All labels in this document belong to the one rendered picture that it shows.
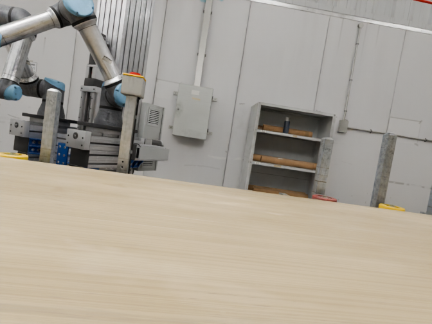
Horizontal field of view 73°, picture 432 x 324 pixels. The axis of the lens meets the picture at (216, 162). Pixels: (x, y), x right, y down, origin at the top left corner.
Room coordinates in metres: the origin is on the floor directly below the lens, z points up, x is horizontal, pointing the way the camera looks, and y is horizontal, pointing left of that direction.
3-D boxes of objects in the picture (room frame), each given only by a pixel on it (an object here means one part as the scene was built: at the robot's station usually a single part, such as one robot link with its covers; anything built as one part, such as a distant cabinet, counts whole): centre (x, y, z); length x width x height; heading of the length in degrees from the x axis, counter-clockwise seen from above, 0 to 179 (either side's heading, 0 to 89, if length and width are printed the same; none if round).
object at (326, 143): (1.12, -0.41, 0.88); 0.04 x 0.04 x 0.48; 6
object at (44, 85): (1.82, 1.06, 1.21); 0.13 x 0.12 x 0.14; 93
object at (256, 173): (3.48, -0.79, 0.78); 0.90 x 0.45 x 1.55; 94
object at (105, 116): (1.60, 0.61, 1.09); 0.15 x 0.15 x 0.10
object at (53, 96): (1.01, 0.59, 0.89); 0.04 x 0.04 x 0.48; 6
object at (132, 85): (1.04, 0.33, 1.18); 0.07 x 0.07 x 0.08; 6
